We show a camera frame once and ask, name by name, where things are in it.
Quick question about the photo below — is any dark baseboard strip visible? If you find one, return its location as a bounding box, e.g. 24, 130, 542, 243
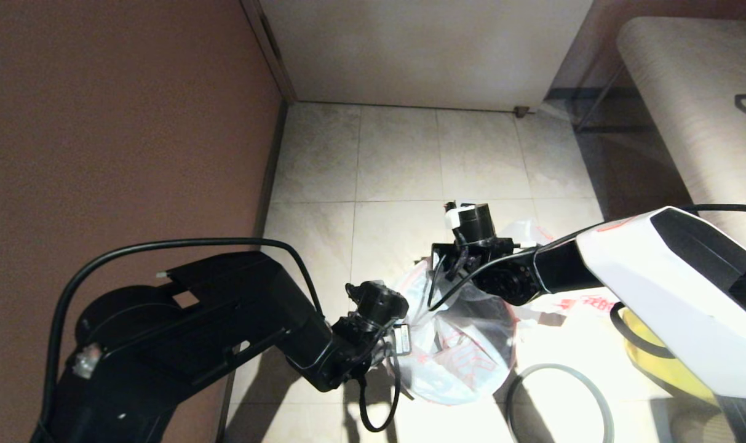
216, 102, 289, 443

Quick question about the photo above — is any yellow plastic bag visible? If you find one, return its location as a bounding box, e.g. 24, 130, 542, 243
622, 308, 718, 405

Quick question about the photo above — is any thin metal table leg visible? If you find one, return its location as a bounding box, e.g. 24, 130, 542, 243
571, 62, 656, 135

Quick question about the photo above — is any beige woodgrain table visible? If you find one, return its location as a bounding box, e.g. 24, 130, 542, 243
616, 17, 746, 259

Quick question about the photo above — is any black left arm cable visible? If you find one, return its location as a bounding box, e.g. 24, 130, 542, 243
41, 237, 403, 433

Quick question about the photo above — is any white plastic bag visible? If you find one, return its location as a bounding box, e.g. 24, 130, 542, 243
387, 258, 519, 407

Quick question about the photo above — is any white red-printed trash bag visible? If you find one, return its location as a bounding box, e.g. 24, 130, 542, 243
502, 220, 624, 322

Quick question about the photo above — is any grey door frame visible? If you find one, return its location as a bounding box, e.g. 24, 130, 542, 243
240, 0, 298, 105

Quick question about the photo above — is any cream ribbed cylinder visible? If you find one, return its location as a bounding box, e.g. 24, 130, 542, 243
670, 412, 745, 443

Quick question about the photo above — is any white door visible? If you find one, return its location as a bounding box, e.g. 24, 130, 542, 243
259, 0, 595, 114

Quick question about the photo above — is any grey bin rim ring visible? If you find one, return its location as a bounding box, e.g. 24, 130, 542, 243
507, 363, 614, 443

